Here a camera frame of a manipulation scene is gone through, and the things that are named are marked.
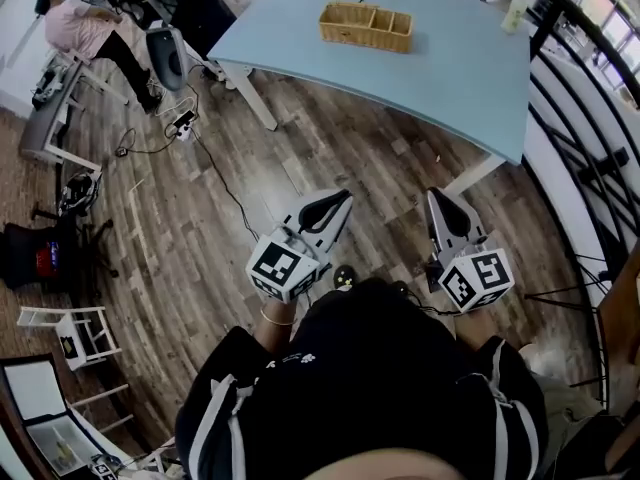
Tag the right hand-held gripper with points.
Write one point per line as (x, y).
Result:
(475, 278)

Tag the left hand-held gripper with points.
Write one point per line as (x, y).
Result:
(280, 265)

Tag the woven wicker basket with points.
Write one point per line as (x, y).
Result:
(367, 28)

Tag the person's right forearm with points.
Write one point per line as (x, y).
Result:
(475, 330)

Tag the person's left forearm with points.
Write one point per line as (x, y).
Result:
(275, 335)

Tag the white power strip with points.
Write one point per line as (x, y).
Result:
(184, 128)

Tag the person's torso in black top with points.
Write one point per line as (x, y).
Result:
(370, 378)

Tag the brown wooden cabinet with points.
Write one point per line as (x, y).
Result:
(620, 328)

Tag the pale green bottle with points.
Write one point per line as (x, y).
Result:
(514, 18)

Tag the black metal railing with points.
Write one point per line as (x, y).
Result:
(545, 30)

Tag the black tripod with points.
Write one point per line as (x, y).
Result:
(97, 255)

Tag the black office chair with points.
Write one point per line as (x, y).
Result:
(202, 18)

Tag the black and white helmet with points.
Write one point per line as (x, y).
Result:
(77, 193)

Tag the white step stool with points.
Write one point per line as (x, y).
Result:
(72, 340)

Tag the grey desk with white legs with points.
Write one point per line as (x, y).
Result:
(42, 128)

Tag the black backpack with red patch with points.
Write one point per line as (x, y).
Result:
(30, 258)

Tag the white board with black frame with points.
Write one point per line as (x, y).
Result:
(35, 388)

